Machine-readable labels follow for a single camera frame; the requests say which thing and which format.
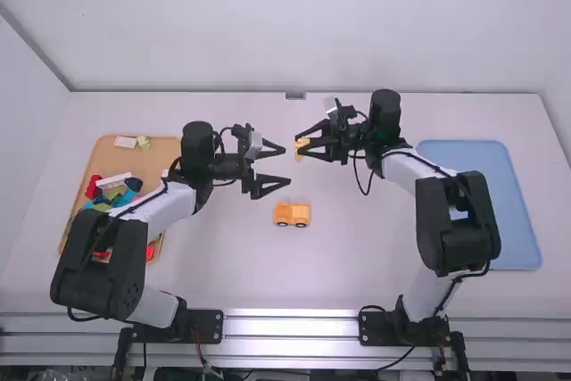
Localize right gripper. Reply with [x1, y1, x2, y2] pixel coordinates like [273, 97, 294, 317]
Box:
[294, 106, 360, 166]

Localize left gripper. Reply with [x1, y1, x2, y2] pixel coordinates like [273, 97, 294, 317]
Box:
[231, 123, 293, 201]

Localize yellow toy car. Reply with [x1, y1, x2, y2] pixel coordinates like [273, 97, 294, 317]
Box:
[272, 201, 313, 228]

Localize blue toy brick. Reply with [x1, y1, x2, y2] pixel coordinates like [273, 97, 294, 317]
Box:
[123, 177, 145, 198]

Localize long white toy brick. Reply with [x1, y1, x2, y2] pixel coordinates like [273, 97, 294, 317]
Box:
[95, 171, 134, 189]

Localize silver rails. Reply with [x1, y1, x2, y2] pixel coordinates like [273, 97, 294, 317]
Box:
[0, 308, 571, 373]

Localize tan tray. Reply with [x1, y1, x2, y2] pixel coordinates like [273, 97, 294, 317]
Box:
[57, 133, 182, 268]

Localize pile of toy bricks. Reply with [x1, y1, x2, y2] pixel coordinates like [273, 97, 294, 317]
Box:
[84, 188, 139, 213]

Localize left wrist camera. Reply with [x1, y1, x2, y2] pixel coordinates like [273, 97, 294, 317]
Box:
[246, 131, 265, 162]

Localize black cable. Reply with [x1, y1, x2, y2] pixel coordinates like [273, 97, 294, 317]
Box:
[359, 303, 398, 324]
[66, 304, 111, 323]
[351, 144, 378, 197]
[212, 126, 236, 163]

